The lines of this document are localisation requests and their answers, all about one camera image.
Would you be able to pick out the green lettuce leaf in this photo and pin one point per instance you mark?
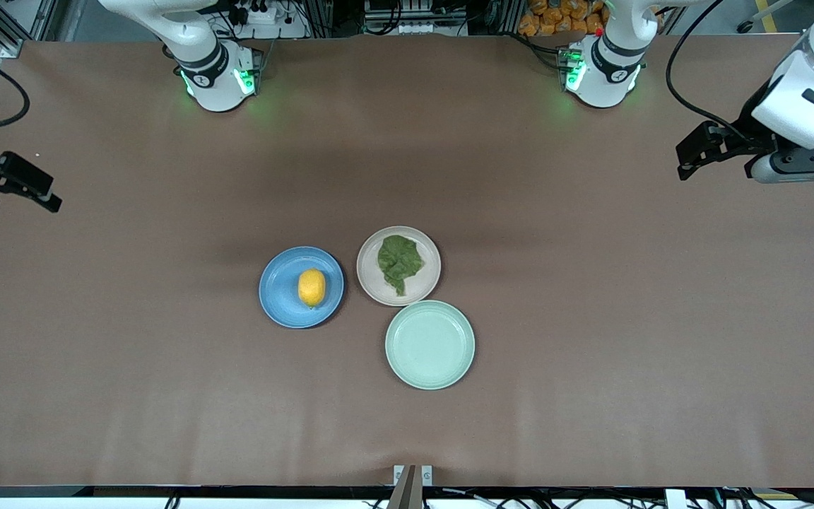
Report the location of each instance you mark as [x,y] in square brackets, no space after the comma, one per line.
[398,260]

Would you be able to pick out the small white connector box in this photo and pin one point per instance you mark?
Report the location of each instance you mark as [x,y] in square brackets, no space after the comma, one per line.
[675,500]

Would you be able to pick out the aluminium frame rail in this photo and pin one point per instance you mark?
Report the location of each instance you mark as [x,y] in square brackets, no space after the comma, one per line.
[11,46]

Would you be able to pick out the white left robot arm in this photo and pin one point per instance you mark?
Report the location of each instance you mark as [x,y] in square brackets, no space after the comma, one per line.
[608,63]

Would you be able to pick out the green round plate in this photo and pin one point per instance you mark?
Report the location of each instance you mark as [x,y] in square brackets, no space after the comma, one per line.
[429,345]

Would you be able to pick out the metal post with brackets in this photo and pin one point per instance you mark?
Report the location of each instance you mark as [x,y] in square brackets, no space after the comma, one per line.
[407,495]

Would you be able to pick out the bag of orange items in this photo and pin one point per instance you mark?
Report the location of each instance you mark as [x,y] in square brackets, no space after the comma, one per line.
[555,18]

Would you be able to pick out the yellow lemon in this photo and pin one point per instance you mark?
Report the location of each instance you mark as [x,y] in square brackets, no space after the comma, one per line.
[311,288]

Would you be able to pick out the beige plate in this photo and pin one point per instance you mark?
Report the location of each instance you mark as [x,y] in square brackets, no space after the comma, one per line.
[372,283]

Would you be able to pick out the long white power strip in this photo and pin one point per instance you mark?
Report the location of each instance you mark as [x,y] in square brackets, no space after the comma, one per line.
[421,28]

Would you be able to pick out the blue round plate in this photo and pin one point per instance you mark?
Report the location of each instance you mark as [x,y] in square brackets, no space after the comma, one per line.
[280,290]

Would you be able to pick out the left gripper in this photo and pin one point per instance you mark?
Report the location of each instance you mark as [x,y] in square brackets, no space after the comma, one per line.
[752,143]

